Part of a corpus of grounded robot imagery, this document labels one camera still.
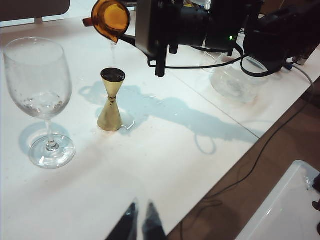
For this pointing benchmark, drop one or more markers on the clear glass bowl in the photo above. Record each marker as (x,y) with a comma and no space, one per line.
(232,87)

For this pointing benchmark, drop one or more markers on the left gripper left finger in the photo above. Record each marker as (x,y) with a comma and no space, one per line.
(127,222)

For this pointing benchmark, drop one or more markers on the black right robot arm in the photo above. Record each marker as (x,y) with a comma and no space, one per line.
(275,30)

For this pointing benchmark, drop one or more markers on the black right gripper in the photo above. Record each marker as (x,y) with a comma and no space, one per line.
(155,25)

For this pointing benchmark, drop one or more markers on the clear wine glass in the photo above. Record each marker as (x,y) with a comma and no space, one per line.
(37,75)

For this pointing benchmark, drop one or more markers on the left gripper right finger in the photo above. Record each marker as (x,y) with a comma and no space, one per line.
(152,225)

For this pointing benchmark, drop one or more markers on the brown desk divider white-edged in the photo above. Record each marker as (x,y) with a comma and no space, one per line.
(272,6)

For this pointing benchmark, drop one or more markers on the gold double jigger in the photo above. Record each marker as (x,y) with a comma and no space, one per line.
(110,117)

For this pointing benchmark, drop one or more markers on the wide brown desk divider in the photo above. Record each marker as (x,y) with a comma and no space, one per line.
(32,8)

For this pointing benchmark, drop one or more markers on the white plastic bin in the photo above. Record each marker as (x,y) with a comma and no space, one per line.
(282,207)

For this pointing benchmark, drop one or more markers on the small amber measuring cup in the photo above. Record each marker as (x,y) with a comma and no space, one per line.
(112,17)

